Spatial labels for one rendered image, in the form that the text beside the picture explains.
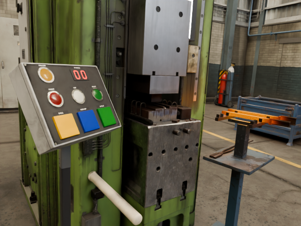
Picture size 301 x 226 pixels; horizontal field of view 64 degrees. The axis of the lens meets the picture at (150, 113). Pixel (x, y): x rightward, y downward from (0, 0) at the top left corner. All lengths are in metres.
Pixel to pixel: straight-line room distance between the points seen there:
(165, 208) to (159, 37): 0.94
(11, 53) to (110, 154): 5.25
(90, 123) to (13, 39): 5.61
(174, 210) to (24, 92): 1.08
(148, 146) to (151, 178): 0.18
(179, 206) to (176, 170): 0.24
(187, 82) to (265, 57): 8.75
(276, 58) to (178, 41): 8.76
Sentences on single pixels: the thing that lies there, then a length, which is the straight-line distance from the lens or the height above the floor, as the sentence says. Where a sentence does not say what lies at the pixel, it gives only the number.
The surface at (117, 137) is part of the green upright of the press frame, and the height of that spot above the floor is 0.81.
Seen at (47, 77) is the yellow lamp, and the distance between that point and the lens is 0.86.
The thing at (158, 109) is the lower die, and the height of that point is 0.99.
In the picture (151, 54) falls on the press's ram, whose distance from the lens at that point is 1.24.
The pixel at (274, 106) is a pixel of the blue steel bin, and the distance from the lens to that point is 4.97.
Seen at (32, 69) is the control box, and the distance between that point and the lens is 0.85.
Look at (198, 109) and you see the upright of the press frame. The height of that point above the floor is 0.93.
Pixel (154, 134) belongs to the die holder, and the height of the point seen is 0.87.
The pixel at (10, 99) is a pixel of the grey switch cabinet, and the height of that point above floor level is 0.29.
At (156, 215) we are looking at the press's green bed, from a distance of 1.47.
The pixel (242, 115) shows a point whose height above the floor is 0.94.
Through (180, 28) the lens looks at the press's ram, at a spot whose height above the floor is 1.42.
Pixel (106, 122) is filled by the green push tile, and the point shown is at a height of 0.99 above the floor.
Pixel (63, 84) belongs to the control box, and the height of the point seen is 1.13.
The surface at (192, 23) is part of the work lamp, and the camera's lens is 1.59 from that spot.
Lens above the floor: 1.21
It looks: 11 degrees down
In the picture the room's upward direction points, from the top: 3 degrees clockwise
